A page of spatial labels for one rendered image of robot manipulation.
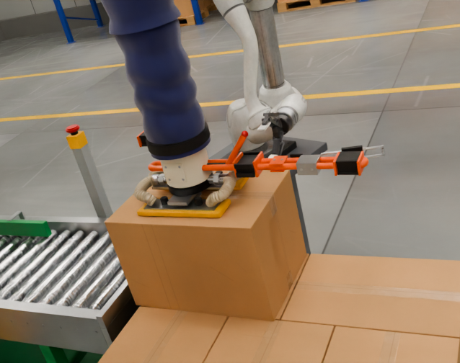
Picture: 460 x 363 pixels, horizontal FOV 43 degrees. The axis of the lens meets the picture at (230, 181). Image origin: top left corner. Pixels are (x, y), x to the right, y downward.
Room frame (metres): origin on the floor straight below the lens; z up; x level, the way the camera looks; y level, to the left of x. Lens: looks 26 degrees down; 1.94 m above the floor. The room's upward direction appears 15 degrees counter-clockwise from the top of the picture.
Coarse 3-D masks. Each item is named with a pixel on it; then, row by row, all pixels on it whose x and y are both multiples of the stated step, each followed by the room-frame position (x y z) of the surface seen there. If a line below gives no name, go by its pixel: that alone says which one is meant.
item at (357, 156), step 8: (344, 152) 1.69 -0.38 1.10; (352, 152) 1.68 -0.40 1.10; (360, 152) 1.66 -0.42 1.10; (336, 160) 1.65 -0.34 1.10; (344, 160) 1.64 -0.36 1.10; (352, 160) 1.63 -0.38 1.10; (360, 160) 1.62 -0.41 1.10; (336, 168) 1.65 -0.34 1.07; (344, 168) 1.64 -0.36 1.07; (352, 168) 1.63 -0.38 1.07; (360, 168) 1.61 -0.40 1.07
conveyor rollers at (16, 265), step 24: (0, 240) 2.81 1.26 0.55; (24, 240) 2.79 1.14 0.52; (48, 240) 2.70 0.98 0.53; (72, 240) 2.61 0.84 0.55; (96, 240) 2.61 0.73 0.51; (0, 264) 2.54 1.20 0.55; (24, 264) 2.52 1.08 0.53; (48, 264) 2.43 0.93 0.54; (72, 264) 2.43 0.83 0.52; (96, 264) 2.32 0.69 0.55; (0, 288) 2.37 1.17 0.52; (24, 288) 2.28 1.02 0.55; (48, 288) 2.27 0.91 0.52; (72, 288) 2.17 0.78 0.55; (96, 288) 2.15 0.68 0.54
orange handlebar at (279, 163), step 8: (208, 160) 1.93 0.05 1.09; (216, 160) 1.91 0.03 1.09; (224, 160) 1.90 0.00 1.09; (264, 160) 1.82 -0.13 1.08; (272, 160) 1.79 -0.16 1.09; (280, 160) 1.77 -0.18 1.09; (288, 160) 1.77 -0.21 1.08; (296, 160) 1.76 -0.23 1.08; (320, 160) 1.72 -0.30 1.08; (328, 160) 1.71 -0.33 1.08; (152, 168) 1.99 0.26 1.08; (160, 168) 1.98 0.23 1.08; (208, 168) 1.88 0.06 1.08; (216, 168) 1.86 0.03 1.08; (224, 168) 1.85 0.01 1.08; (232, 168) 1.83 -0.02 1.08; (264, 168) 1.77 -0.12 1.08; (272, 168) 1.76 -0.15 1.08; (280, 168) 1.74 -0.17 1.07; (288, 168) 1.73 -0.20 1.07; (296, 168) 1.72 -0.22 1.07; (320, 168) 1.68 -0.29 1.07; (328, 168) 1.67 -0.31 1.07
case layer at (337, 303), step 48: (336, 288) 1.73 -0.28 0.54; (384, 288) 1.66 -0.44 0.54; (432, 288) 1.60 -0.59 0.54; (144, 336) 1.74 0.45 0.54; (192, 336) 1.67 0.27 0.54; (240, 336) 1.61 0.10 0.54; (288, 336) 1.55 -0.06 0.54; (336, 336) 1.49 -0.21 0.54; (384, 336) 1.43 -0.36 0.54; (432, 336) 1.38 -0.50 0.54
